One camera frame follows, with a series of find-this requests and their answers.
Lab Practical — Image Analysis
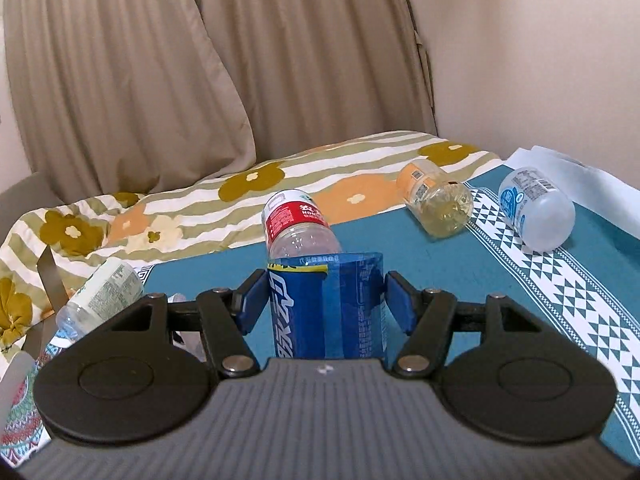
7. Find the blue label cut bottle cup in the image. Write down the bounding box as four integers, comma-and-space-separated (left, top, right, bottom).
268, 252, 386, 360

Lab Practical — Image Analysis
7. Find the orange label clear bottle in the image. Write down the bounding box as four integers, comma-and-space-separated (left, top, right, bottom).
396, 159, 473, 238

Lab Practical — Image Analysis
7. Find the red white label water bottle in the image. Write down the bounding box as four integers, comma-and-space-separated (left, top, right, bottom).
262, 188, 342, 260

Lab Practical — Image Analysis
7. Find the green white label bottle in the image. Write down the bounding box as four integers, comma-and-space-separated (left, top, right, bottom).
55, 258, 143, 340

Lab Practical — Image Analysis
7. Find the small white blue label bottle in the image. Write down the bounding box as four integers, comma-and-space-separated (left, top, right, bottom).
498, 167, 576, 252

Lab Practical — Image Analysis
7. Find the floral striped quilt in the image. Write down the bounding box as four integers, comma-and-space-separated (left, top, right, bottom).
1, 130, 500, 365

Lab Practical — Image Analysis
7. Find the beige curtain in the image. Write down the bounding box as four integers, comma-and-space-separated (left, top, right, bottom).
3, 0, 436, 202

